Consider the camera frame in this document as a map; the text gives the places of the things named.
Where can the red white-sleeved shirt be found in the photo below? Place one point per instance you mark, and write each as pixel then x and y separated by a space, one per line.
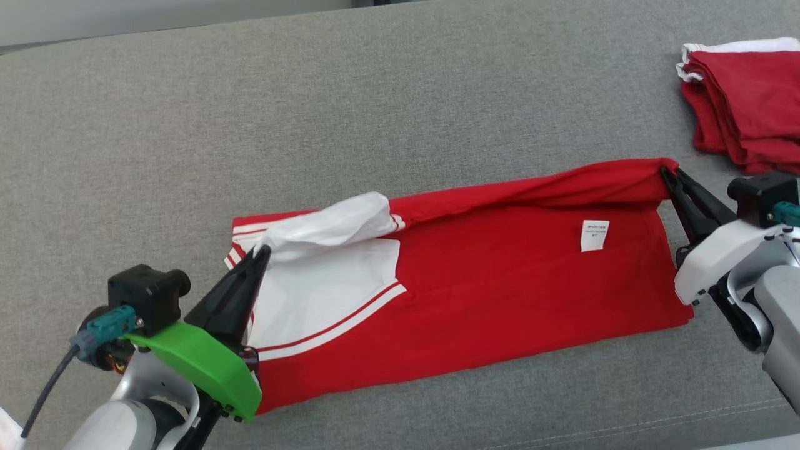
pixel 500 281

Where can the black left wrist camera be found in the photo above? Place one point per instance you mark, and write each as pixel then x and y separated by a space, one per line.
pixel 147 297

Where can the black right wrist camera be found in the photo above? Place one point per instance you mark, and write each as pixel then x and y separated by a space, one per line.
pixel 759 194

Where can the dark red garment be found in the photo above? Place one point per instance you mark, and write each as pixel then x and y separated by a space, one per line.
pixel 750 106

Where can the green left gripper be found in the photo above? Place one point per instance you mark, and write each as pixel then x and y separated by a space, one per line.
pixel 206 369

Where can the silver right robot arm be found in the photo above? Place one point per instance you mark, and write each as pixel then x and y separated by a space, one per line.
pixel 781 312

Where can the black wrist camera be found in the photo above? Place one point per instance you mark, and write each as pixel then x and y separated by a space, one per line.
pixel 147 297
pixel 759 194

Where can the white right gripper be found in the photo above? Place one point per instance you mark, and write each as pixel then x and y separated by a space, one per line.
pixel 719 256

